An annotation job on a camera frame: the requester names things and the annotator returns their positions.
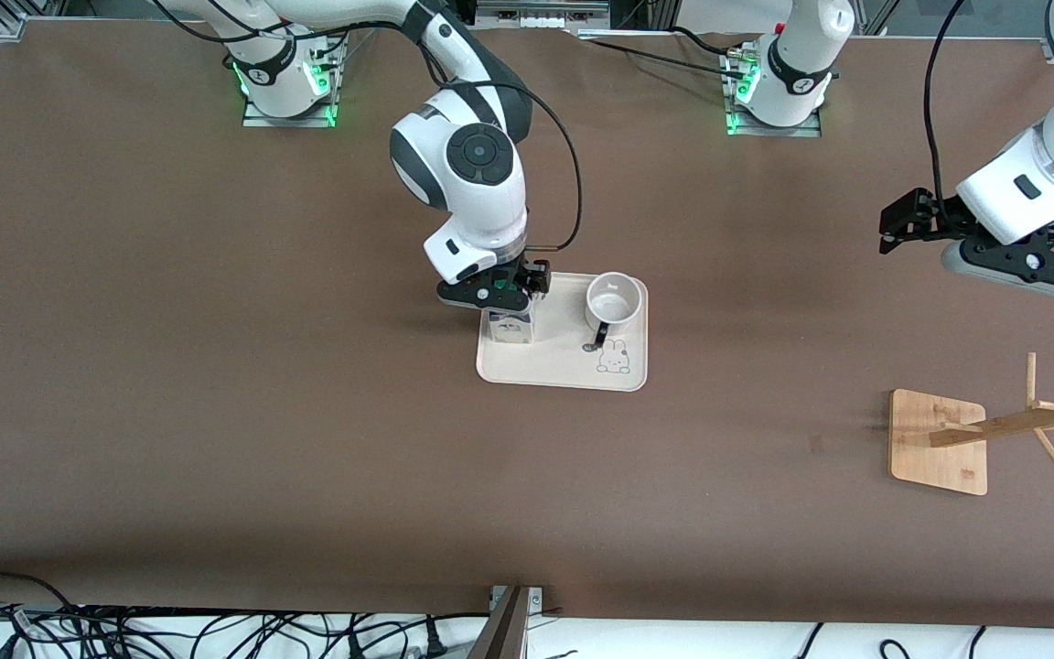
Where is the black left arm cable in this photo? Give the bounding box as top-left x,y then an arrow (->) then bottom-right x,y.
923,0 -> 967,216

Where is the wooden cup rack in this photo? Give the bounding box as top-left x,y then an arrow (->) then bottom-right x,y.
888,352 -> 1054,497

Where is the blue white milk carton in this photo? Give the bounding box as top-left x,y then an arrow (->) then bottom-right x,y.
488,307 -> 535,346

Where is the black base cable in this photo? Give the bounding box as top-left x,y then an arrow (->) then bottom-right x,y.
669,26 -> 757,58
577,37 -> 747,79

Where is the cream tray with bear print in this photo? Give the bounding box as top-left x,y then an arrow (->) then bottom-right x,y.
476,270 -> 650,393

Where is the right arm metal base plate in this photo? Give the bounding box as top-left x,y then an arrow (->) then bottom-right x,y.
242,37 -> 338,129

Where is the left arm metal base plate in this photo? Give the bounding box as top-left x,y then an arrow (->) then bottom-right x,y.
724,50 -> 823,138

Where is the white mug black handle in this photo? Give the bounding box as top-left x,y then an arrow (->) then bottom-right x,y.
584,271 -> 645,353

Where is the grey metal box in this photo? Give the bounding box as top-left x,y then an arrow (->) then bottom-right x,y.
476,0 -> 610,28

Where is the metal frame beam with bracket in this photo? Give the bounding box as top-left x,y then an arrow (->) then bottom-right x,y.
468,585 -> 543,659

